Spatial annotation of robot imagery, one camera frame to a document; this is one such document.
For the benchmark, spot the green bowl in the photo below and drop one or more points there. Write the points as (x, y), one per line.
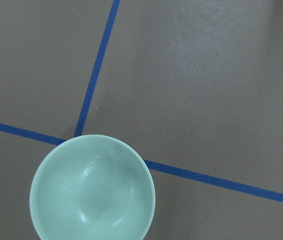
(92, 187)

